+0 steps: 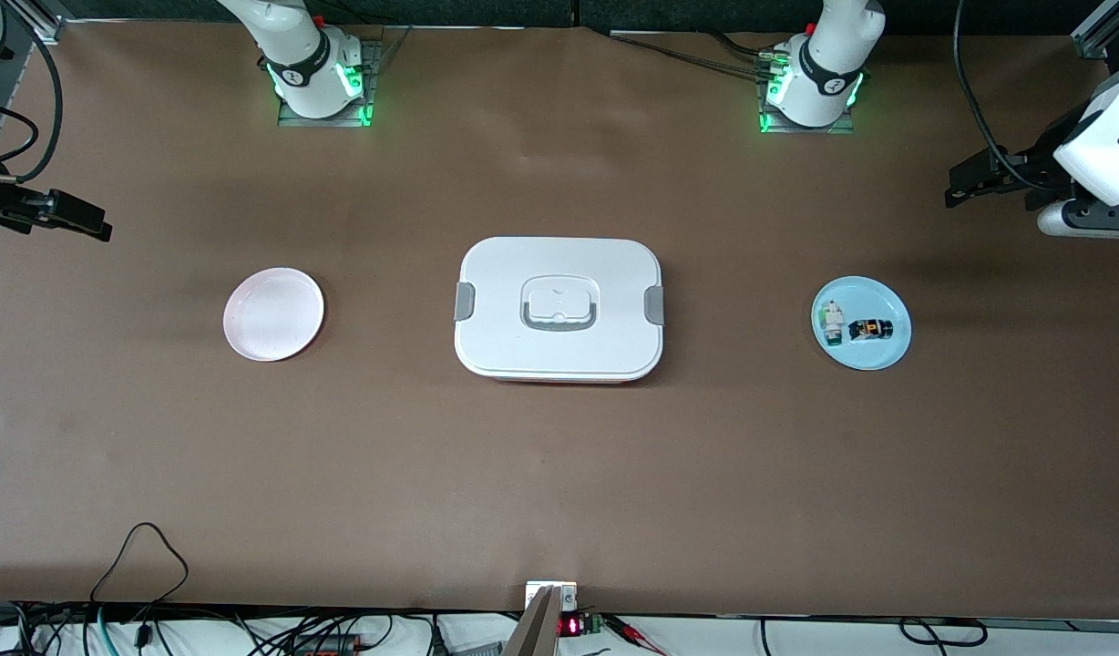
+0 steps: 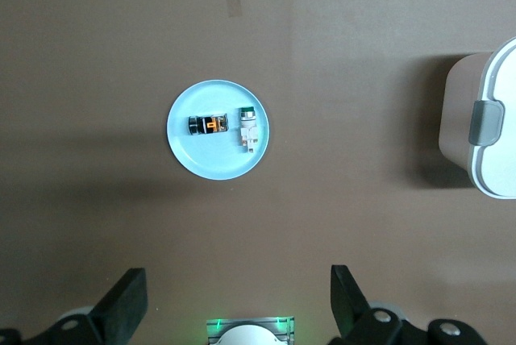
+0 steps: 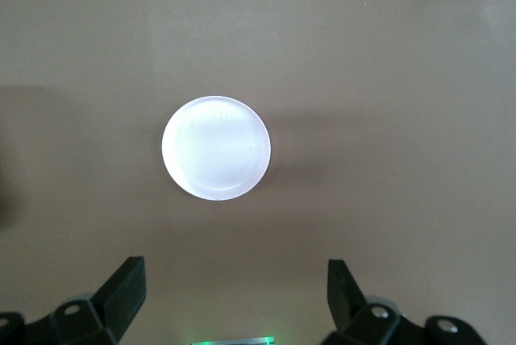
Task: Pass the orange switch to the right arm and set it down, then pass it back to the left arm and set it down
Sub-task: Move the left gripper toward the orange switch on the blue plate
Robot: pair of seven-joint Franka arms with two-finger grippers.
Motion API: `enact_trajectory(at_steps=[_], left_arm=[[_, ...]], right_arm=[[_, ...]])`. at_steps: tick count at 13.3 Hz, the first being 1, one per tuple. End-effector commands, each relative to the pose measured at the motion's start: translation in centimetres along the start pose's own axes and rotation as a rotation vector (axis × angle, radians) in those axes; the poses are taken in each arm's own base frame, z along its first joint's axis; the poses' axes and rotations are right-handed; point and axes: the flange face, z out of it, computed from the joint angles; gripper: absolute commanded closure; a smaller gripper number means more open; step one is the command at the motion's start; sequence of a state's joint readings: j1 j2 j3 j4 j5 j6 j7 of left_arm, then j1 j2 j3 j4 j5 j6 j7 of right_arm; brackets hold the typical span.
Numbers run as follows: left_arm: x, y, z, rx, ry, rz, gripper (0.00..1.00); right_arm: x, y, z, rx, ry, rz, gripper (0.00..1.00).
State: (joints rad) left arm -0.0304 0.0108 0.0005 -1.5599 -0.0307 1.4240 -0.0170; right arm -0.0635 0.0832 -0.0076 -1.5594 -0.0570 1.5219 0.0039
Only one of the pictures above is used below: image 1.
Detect light blue round plate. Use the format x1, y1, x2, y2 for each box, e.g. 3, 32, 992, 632
811, 275, 913, 372

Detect pink round plate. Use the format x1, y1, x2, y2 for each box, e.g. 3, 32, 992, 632
223, 267, 325, 363

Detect red black clip leads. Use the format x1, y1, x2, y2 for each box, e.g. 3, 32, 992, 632
605, 615, 670, 655

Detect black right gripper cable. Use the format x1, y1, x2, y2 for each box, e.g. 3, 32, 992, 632
0, 0, 65, 183

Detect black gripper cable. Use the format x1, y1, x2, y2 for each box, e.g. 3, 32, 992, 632
0, 0, 65, 183
953, 0, 1039, 190

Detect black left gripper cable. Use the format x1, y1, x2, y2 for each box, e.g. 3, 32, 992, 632
953, 0, 1039, 190

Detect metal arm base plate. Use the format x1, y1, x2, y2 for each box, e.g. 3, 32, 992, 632
758, 50, 857, 136
277, 36, 383, 128

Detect black arm base cables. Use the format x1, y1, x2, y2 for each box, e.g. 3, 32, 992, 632
605, 27, 793, 83

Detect thin black looped cable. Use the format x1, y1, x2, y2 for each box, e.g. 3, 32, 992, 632
90, 522, 190, 607

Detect black coiled cable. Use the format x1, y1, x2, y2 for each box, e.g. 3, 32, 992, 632
897, 618, 989, 648

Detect white lunch box grey handle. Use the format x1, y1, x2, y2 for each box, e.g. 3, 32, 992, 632
454, 237, 665, 384

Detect tangled black cable bundle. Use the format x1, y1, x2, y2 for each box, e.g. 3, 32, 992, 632
0, 601, 433, 656

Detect small white mount bracket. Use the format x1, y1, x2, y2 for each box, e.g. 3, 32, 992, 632
526, 581, 579, 613

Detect aluminium camera mount bar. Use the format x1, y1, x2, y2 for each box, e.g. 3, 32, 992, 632
500, 585, 560, 656

